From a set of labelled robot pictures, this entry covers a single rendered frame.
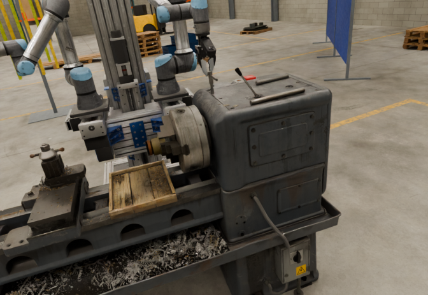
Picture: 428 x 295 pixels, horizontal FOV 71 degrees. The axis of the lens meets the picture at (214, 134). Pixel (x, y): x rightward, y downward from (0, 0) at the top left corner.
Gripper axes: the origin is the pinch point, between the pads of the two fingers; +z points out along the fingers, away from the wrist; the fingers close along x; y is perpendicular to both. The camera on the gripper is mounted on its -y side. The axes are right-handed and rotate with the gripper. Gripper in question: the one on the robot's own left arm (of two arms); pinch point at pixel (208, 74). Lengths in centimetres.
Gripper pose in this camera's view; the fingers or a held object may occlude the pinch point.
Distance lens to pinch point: 155.7
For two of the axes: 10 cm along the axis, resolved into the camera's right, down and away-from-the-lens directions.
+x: -9.5, 2.2, -2.4
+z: 1.0, 9.0, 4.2
